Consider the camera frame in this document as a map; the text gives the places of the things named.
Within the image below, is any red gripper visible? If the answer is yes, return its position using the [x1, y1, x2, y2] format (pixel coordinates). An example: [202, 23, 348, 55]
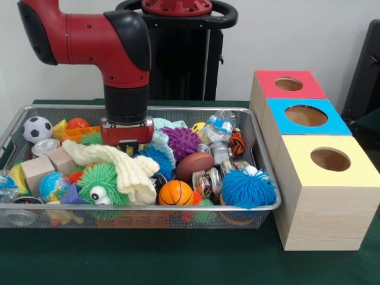
[99, 120, 154, 151]

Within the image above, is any cream knitted cloth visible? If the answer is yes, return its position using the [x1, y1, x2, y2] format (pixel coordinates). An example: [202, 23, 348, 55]
[62, 140, 161, 205]

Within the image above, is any blue stringy puffer ball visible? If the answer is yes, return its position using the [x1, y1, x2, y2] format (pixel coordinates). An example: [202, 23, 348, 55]
[133, 147, 175, 181]

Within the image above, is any blue puffer toy with eyes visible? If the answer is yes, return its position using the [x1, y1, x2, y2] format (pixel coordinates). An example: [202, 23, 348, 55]
[221, 166, 277, 208]

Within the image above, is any silver mesh bin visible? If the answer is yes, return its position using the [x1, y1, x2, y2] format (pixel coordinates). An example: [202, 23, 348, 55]
[0, 104, 281, 229]

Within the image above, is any wooden box with three holes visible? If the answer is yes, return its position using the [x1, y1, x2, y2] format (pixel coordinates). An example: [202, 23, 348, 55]
[248, 70, 380, 252]

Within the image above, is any light blue cloth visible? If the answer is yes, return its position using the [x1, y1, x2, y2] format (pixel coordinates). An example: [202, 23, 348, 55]
[148, 118, 179, 167]

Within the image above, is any purple spiky ball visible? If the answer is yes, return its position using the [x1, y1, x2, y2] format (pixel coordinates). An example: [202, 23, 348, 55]
[161, 126, 202, 163]

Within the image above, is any orange toy basketball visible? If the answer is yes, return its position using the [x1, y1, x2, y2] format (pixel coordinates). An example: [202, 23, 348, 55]
[158, 180, 195, 206]

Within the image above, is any brown toy football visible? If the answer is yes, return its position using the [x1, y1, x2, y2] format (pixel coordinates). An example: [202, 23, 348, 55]
[175, 153, 215, 183]

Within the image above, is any globe print ball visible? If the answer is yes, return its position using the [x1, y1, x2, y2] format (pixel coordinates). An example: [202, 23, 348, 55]
[38, 171, 71, 204]

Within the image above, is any black and white soccer ball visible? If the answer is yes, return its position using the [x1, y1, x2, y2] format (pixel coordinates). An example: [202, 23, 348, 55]
[23, 115, 53, 144]

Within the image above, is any dark green table cloth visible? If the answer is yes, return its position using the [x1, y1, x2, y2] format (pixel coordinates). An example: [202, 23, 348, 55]
[0, 99, 380, 285]
[354, 111, 380, 155]

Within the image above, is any black monitor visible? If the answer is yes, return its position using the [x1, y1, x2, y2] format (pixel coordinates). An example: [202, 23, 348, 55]
[341, 19, 380, 119]

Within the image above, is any green stringy puffer ball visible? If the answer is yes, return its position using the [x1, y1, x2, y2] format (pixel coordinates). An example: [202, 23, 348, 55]
[77, 161, 131, 206]

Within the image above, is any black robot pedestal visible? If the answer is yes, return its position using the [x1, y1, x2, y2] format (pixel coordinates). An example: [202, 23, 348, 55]
[115, 0, 239, 101]

